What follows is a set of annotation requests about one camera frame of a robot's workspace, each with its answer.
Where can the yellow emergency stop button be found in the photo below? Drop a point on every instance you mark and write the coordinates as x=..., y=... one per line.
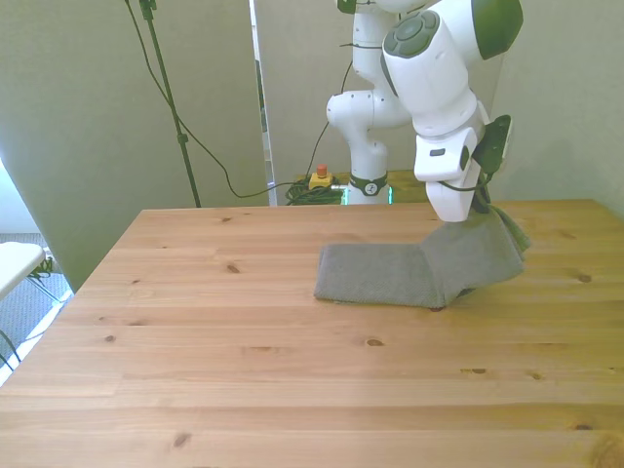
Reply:
x=319, y=181

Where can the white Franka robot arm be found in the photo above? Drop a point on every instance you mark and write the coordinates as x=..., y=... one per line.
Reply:
x=429, y=73

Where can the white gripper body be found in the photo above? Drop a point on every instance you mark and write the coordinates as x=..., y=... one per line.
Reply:
x=453, y=202

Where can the grey towel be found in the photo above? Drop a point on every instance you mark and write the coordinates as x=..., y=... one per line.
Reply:
x=380, y=278

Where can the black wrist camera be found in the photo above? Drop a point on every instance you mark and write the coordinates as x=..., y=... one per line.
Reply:
x=495, y=141

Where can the black tripod stand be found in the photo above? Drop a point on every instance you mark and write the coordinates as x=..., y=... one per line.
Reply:
x=183, y=139

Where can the white panel edge post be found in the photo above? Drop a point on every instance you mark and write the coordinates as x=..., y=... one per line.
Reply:
x=271, y=185

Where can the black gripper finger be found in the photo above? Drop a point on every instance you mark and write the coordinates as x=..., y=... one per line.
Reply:
x=481, y=205

